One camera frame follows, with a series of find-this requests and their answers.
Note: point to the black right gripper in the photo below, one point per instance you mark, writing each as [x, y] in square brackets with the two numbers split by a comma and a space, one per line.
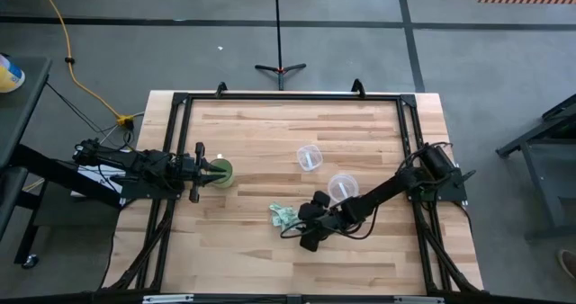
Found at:
[321, 223]

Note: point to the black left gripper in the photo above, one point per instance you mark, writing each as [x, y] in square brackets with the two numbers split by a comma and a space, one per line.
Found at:
[198, 173]

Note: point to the green sweetener packet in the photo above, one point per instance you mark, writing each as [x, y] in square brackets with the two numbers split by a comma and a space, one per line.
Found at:
[288, 210]
[282, 218]
[274, 208]
[275, 222]

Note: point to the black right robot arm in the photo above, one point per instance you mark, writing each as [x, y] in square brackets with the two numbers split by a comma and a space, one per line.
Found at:
[382, 191]

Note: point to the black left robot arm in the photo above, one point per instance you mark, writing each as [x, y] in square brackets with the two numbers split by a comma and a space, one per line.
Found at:
[130, 160]

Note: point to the green plastic cup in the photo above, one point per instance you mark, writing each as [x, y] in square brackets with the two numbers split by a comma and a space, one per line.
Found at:
[227, 181]

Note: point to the white stick packet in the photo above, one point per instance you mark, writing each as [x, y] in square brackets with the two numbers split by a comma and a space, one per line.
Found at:
[342, 190]
[310, 159]

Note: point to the round clear plastic container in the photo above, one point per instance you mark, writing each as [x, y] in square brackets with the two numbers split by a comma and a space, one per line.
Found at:
[335, 182]

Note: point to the square clear plastic container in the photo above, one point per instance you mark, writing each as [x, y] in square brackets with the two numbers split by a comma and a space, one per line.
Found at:
[317, 153]

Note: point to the black table clamp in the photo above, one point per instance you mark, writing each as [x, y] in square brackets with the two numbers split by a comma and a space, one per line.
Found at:
[357, 88]
[220, 89]

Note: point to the white sheet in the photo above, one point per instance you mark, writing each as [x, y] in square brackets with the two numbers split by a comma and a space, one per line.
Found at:
[90, 174]

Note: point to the black tripod stand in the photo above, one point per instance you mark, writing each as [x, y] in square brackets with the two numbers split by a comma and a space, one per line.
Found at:
[279, 47]

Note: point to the black cart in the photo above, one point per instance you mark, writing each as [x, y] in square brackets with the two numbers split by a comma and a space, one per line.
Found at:
[22, 110]

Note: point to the yellow blue white tub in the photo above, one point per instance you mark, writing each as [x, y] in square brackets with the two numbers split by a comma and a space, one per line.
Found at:
[9, 77]

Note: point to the dark metal table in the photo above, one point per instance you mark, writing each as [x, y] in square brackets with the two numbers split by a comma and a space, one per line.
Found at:
[553, 129]

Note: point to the person's shoe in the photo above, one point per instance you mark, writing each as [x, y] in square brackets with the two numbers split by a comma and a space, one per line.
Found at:
[569, 263]

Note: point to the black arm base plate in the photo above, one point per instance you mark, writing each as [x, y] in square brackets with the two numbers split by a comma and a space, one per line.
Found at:
[144, 192]
[450, 190]

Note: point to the black aluminium table frame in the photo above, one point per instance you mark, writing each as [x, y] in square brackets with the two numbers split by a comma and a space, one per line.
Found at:
[292, 97]

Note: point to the silver bracket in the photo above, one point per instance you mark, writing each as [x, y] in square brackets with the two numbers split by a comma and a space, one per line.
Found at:
[418, 300]
[166, 299]

